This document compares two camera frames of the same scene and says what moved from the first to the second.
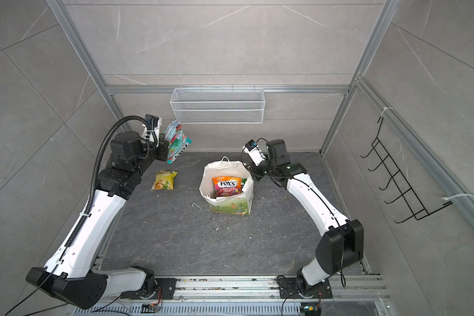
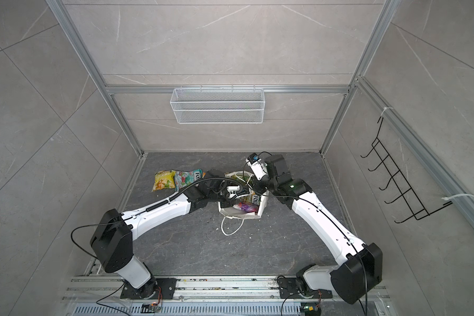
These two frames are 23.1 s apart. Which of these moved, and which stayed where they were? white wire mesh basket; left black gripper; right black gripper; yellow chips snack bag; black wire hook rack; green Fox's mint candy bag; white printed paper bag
Moved: right black gripper; green Fox's mint candy bag; left black gripper; white printed paper bag
Stayed: white wire mesh basket; yellow chips snack bag; black wire hook rack
